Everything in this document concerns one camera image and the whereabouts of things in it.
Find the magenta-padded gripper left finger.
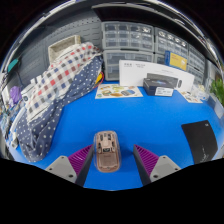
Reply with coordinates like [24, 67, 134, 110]
[45, 143, 95, 188]

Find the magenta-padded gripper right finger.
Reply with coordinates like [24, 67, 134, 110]
[133, 143, 182, 187]

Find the black mouse pad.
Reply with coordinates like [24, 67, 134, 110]
[180, 119, 219, 165]

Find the navy polka dot cloth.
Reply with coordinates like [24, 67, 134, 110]
[14, 54, 104, 163]

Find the colourful sticker sheet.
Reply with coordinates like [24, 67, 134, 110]
[94, 83, 144, 100]
[178, 90, 203, 104]

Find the small black box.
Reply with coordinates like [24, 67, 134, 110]
[143, 73, 179, 98]

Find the white tissue box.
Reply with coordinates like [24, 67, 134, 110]
[191, 83, 210, 102]

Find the red blue checked cloth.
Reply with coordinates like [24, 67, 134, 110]
[24, 42, 103, 123]

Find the potted green plant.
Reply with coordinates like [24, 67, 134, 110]
[209, 78, 224, 108]

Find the grey drawer cabinet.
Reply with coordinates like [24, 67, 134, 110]
[186, 64, 205, 84]
[102, 49, 154, 82]
[154, 53, 167, 66]
[188, 44, 207, 71]
[154, 27, 189, 56]
[101, 21, 155, 53]

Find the white keyboard box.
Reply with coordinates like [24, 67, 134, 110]
[118, 59, 195, 93]

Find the yellow and blue box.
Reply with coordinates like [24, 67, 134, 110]
[164, 50, 188, 72]

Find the white plastic basket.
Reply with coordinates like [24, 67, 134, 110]
[47, 34, 82, 64]

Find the black wall shelf unit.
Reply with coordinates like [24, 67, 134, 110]
[91, 3, 214, 51]

